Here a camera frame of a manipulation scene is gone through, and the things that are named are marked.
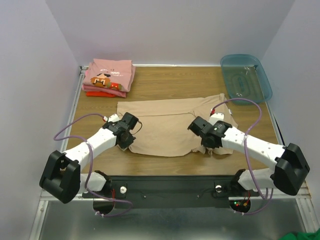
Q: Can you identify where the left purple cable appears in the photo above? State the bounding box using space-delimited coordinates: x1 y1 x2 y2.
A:
53 113 134 218

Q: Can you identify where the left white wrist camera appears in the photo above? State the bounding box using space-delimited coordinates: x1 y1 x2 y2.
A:
102 114 120 123

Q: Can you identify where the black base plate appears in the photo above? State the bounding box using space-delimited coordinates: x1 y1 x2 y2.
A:
82 174 261 210

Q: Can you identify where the teal plastic bin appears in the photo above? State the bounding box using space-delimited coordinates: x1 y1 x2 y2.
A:
220 54 273 104

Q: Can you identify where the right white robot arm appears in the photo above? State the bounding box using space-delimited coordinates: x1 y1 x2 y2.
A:
188 116 310 196

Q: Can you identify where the beige t shirt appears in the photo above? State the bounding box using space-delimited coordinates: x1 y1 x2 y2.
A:
117 93 238 157

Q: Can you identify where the green cloth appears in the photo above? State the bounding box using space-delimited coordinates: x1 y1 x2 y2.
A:
279 230 320 240

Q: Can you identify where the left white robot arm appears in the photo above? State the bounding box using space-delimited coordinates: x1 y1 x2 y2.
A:
39 112 139 204

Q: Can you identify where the red folded t shirt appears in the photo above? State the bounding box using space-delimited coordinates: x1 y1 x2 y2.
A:
86 91 116 98

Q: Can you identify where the pink printed folded t shirt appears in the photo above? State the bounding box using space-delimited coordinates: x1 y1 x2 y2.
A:
83 58 134 93

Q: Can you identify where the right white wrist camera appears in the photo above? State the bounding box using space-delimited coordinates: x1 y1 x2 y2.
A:
208 108 225 125

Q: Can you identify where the plain pink folded t shirt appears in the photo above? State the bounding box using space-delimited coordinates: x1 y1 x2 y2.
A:
82 62 136 98

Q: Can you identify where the aluminium table frame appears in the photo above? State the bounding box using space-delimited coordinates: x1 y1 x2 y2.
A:
27 65 314 240

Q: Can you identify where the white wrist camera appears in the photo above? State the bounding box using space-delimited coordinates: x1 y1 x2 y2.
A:
102 114 120 123
208 108 225 125

